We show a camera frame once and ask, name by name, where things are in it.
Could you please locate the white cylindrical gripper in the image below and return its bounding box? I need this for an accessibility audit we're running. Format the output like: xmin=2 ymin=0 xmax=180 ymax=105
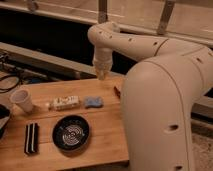
xmin=93 ymin=48 xmax=113 ymax=80

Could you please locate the dark object at left edge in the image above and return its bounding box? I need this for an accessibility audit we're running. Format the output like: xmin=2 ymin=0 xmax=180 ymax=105
xmin=0 ymin=104 xmax=10 ymax=139

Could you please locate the white plastic cup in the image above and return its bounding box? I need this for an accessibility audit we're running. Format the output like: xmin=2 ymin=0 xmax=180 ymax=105
xmin=10 ymin=90 xmax=33 ymax=113

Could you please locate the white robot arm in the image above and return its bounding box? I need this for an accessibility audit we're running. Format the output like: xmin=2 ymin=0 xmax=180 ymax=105
xmin=88 ymin=22 xmax=213 ymax=171

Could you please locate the blue sponge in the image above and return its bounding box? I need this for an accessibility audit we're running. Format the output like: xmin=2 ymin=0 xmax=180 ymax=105
xmin=84 ymin=97 xmax=103 ymax=108

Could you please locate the black white striped cloth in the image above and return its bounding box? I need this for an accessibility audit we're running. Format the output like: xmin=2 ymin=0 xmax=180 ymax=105
xmin=24 ymin=123 xmax=39 ymax=155

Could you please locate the metal railing frame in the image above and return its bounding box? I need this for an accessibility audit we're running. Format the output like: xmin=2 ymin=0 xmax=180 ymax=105
xmin=0 ymin=0 xmax=213 ymax=39

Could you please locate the black cable loop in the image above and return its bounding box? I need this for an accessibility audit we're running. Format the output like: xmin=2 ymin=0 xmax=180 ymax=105
xmin=0 ymin=74 xmax=23 ymax=94

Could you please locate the white labelled bottle lying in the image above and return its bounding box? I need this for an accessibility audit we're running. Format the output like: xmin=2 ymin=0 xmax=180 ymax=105
xmin=46 ymin=96 xmax=80 ymax=111

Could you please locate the black bowl with strainer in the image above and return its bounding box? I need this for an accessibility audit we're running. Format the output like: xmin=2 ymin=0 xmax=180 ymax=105
xmin=52 ymin=115 xmax=90 ymax=151

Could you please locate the red handled tool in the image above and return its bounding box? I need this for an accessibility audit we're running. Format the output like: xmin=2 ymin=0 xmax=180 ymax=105
xmin=114 ymin=87 xmax=121 ymax=99

